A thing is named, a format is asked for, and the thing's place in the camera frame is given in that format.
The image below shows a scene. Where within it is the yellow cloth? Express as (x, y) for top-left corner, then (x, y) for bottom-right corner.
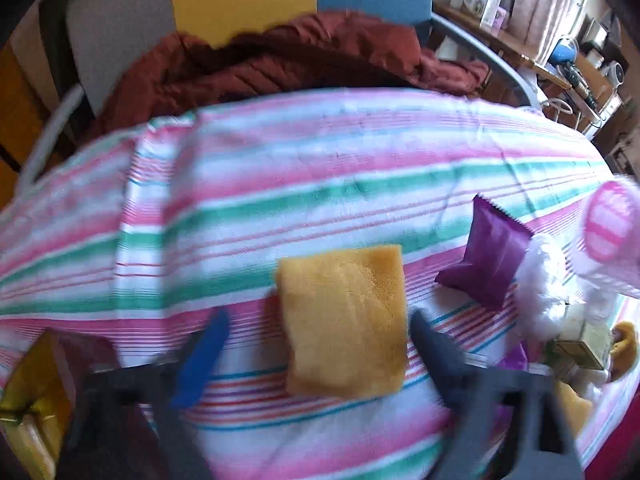
(275, 244), (408, 401)

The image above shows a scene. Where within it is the green small box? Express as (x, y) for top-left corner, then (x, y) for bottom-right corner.
(550, 305), (616, 381)

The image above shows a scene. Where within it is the red-brown jacket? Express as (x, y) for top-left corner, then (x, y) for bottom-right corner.
(92, 10), (488, 136)

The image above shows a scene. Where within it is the white printed box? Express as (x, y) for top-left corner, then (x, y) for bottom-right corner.
(467, 0), (503, 28)

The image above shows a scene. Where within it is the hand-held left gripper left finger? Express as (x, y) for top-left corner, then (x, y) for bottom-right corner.
(60, 307), (232, 480)

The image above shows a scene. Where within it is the purple snack packet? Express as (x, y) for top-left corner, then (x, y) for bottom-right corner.
(434, 195), (533, 311)

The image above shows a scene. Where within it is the pale curtain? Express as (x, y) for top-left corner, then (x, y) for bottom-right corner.
(515, 0), (593, 61)

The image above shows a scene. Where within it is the wooden desk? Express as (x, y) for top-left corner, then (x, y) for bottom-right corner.
(432, 2), (601, 126)

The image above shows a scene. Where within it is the white wire stand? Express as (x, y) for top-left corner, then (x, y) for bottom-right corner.
(542, 95), (576, 121)

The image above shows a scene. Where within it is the yellow plush toy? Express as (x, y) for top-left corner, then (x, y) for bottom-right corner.
(602, 321), (640, 386)

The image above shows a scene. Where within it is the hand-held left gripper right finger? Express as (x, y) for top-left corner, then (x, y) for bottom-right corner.
(409, 310), (586, 480)

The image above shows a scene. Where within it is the striped tablecloth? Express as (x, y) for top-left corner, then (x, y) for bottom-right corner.
(0, 87), (640, 480)

